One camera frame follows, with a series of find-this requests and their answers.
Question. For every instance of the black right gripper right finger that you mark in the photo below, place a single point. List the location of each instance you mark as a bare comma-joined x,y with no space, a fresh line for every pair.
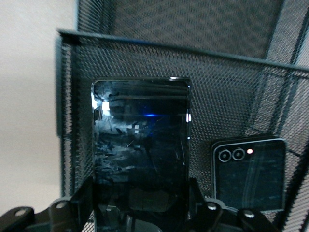
217,217

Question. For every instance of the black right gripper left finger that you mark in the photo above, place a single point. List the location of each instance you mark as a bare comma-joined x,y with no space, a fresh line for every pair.
65,215

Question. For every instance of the black flip phone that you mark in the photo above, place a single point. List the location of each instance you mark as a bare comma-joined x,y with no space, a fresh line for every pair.
251,178

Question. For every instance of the black slab smartphone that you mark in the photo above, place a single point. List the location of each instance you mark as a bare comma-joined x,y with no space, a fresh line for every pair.
140,135

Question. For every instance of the black two-tier mesh tray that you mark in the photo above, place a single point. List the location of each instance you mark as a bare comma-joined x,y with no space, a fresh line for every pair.
229,84

